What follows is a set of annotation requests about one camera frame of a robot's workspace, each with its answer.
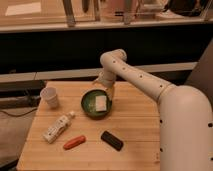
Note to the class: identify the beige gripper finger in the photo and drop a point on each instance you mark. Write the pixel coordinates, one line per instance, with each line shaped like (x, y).
(110, 92)
(96, 81)

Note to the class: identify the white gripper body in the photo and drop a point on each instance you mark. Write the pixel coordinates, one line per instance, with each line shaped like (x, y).
(107, 78)

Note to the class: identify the white sponge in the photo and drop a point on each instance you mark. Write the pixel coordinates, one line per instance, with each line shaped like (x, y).
(101, 103)

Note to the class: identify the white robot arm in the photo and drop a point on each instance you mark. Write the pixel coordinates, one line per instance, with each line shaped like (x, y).
(186, 115)

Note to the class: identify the green ceramic bowl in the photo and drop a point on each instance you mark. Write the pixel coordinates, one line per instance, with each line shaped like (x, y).
(88, 104)

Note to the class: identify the black rectangular block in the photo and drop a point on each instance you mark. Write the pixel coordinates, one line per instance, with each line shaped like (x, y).
(112, 140)

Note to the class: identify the white paper cup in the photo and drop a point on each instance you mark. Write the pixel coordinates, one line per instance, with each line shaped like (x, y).
(49, 95)

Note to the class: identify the orange carrot toy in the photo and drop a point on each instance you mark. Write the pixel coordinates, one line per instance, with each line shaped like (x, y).
(74, 142)

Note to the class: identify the wooden table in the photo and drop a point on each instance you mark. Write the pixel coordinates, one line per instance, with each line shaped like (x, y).
(133, 119)

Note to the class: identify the white plastic bottle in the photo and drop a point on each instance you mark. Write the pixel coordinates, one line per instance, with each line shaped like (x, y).
(58, 127)

